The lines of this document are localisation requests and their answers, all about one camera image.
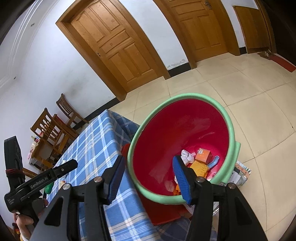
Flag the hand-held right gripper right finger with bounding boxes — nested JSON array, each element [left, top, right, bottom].
[[172, 156, 269, 241]]

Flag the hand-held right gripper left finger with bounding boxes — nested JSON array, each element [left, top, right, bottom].
[[30, 156, 127, 241]]

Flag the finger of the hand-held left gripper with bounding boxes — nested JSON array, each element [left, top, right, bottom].
[[53, 159, 78, 179]]

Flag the large yellow foam fruit net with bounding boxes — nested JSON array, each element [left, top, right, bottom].
[[188, 161, 208, 179]]

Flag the white sock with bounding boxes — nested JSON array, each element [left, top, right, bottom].
[[181, 149, 195, 166]]

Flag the orange cardboard box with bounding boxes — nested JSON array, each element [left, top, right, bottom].
[[195, 148, 213, 164]]

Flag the red basin with green rim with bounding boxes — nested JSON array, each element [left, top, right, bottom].
[[127, 93, 241, 205]]

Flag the person's left hand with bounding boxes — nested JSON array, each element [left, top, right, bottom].
[[14, 214, 36, 241]]

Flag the blue plaid tablecloth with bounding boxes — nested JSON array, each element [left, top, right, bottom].
[[45, 109, 218, 241]]

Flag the red plastic stool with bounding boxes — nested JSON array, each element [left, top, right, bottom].
[[121, 144, 193, 226]]

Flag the wooden dining chair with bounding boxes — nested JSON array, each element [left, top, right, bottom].
[[31, 108, 80, 160], [56, 93, 90, 130]]

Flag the silver foil bag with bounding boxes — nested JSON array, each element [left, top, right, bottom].
[[228, 160, 252, 189]]

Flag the wooden panel door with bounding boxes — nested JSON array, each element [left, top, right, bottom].
[[55, 0, 170, 99]]

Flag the red doormat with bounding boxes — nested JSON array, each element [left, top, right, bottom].
[[270, 54, 296, 72]]

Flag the low wooden cabinet door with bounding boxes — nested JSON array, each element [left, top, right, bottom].
[[232, 5, 273, 54]]

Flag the black post with red band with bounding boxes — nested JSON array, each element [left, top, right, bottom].
[[3, 136, 26, 193]]

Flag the wooden door with lever handle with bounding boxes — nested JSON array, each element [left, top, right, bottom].
[[154, 0, 241, 69]]

